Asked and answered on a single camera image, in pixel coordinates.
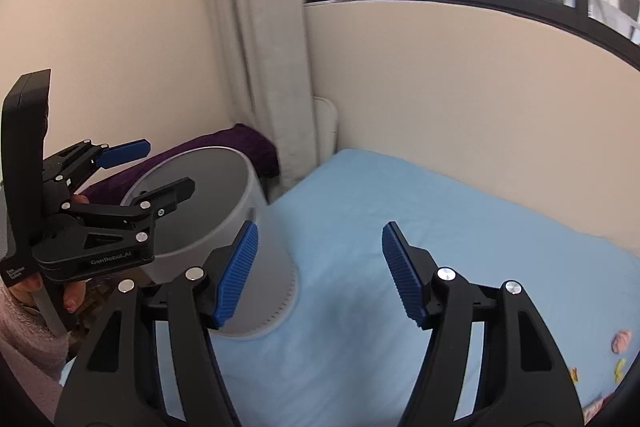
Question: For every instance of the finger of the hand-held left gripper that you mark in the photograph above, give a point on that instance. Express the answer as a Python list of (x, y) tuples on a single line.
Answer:
[(125, 152), (165, 197)]

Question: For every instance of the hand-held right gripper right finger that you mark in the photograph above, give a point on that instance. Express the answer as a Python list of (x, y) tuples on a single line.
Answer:
[(402, 277)]

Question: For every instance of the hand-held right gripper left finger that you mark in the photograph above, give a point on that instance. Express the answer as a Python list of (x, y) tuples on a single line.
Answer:
[(237, 277)]

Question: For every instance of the round white bin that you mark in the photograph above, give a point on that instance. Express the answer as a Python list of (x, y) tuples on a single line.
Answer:
[(225, 187)]

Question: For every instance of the pink wrapper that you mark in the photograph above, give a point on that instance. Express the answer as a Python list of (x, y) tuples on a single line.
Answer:
[(621, 341)]

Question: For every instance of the yellow candy wrapper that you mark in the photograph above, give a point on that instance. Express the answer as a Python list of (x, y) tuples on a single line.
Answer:
[(620, 366)]

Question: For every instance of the person's left forearm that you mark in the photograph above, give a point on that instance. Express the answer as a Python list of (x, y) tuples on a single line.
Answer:
[(25, 352)]

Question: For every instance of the person's left hand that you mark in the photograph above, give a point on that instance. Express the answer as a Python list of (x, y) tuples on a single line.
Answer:
[(74, 297)]

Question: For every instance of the purple cloth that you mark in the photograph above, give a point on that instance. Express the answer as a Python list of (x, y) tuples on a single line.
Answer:
[(235, 144)]

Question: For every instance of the blue bed sheet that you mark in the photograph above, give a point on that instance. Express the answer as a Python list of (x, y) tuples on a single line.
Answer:
[(400, 187)]

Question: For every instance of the white panel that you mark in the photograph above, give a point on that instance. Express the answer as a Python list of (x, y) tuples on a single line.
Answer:
[(326, 127)]

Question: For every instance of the white curtain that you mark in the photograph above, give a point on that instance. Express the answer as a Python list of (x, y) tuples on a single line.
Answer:
[(265, 57)]

